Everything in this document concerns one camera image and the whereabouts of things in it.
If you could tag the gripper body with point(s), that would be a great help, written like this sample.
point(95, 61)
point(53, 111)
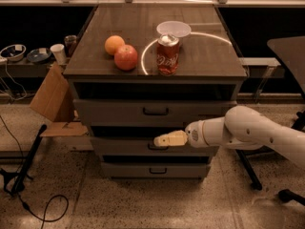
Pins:
point(193, 134)

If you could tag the grey drawer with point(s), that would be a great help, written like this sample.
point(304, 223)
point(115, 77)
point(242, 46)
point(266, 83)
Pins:
point(128, 170)
point(147, 113)
point(142, 147)

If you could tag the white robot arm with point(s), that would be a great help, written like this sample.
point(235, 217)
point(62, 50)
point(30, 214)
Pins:
point(240, 128)

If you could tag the grey drawer cabinet wooden top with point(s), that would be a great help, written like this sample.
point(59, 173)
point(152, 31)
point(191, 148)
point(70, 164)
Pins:
point(208, 68)

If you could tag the grey bottom drawer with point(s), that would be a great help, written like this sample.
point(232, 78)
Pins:
point(128, 170)

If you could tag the grey top drawer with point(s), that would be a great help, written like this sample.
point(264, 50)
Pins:
point(147, 113)

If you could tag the black stand right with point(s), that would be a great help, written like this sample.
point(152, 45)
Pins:
point(243, 155)

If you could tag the black stand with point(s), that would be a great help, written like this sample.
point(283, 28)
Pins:
point(243, 155)
point(14, 181)

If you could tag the red cola can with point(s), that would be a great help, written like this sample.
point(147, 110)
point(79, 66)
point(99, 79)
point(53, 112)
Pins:
point(167, 53)

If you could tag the red apple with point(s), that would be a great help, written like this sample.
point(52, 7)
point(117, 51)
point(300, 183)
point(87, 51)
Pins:
point(125, 58)

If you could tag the white plastic bowl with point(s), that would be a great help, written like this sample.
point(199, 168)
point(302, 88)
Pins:
point(176, 28)

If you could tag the orange fruit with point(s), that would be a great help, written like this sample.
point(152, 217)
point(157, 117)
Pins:
point(113, 43)

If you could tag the black caster foot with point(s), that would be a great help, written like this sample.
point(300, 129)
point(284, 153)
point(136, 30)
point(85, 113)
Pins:
point(287, 195)

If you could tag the brown cardboard box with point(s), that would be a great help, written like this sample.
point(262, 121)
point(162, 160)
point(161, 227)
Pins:
point(54, 101)

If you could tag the dark table top right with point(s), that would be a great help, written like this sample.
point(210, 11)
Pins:
point(291, 51)

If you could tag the dark glass jar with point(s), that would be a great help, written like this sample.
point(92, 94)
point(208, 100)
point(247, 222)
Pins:
point(70, 44)

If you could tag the white paper cup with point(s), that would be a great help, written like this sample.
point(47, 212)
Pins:
point(58, 50)

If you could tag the blue bowl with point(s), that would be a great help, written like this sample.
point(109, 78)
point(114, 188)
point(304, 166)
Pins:
point(39, 56)

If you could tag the black stand left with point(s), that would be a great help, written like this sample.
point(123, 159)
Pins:
point(14, 181)

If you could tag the white rimmed bowl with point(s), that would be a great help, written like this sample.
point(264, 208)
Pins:
point(13, 53)

